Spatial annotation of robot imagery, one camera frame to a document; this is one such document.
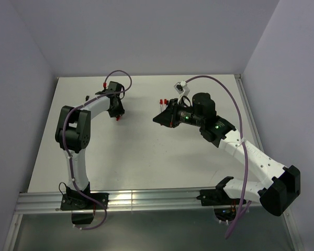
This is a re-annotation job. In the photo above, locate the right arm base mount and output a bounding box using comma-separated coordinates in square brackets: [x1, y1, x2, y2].
[196, 189, 240, 221]

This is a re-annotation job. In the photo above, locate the aluminium front rail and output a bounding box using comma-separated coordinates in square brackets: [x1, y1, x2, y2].
[14, 186, 290, 213]

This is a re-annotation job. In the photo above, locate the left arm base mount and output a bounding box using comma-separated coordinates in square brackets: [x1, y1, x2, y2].
[60, 187, 110, 225]

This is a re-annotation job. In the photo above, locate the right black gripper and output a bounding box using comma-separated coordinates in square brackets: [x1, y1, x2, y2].
[153, 98, 204, 128]

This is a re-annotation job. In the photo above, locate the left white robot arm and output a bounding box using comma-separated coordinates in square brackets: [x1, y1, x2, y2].
[55, 81, 125, 209]

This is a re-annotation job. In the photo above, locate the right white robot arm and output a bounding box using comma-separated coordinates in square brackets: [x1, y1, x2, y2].
[153, 93, 301, 216]

